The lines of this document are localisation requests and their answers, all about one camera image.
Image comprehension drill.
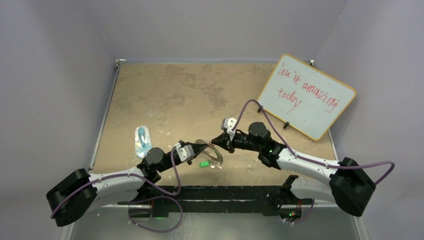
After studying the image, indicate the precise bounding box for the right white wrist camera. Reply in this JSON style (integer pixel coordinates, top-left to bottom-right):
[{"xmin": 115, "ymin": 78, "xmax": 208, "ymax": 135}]
[{"xmin": 220, "ymin": 117, "xmax": 237, "ymax": 140}]

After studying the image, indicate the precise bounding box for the key with green tag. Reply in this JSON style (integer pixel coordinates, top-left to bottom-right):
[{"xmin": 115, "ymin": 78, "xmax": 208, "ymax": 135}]
[{"xmin": 199, "ymin": 161, "xmax": 210, "ymax": 168}]

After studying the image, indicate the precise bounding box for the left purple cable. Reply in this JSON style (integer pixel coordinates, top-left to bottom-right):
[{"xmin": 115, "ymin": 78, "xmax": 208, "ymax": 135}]
[{"xmin": 50, "ymin": 147, "xmax": 184, "ymax": 233}]

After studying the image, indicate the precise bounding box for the whiteboard with red writing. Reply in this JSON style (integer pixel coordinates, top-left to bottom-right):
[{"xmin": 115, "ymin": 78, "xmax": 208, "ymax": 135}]
[{"xmin": 257, "ymin": 54, "xmax": 357, "ymax": 141}]

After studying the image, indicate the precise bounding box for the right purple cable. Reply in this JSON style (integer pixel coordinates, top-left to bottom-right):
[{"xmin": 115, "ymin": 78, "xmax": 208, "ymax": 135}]
[{"xmin": 231, "ymin": 98, "xmax": 396, "ymax": 224}]

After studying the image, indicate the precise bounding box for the silver disc with keyrings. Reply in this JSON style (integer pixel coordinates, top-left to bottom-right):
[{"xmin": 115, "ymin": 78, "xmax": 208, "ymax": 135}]
[{"xmin": 195, "ymin": 139, "xmax": 224, "ymax": 169}]

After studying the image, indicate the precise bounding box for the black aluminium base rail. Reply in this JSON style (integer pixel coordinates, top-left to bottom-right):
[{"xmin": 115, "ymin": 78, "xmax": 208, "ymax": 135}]
[{"xmin": 128, "ymin": 185, "xmax": 312, "ymax": 218}]

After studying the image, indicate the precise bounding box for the purple cable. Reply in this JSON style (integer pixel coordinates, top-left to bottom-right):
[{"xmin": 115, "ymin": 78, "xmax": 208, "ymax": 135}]
[
  {"xmin": 231, "ymin": 98, "xmax": 396, "ymax": 224},
  {"xmin": 50, "ymin": 147, "xmax": 184, "ymax": 233}
]

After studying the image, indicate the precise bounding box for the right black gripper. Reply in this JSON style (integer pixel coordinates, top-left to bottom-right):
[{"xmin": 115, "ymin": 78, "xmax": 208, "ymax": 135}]
[{"xmin": 211, "ymin": 130, "xmax": 262, "ymax": 154}]

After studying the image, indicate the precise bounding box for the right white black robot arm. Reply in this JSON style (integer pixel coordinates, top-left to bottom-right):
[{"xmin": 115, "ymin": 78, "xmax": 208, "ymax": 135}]
[{"xmin": 211, "ymin": 122, "xmax": 376, "ymax": 217}]

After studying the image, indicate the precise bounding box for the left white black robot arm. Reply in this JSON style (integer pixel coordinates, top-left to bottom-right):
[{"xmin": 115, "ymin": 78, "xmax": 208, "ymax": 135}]
[{"xmin": 46, "ymin": 140, "xmax": 209, "ymax": 227}]

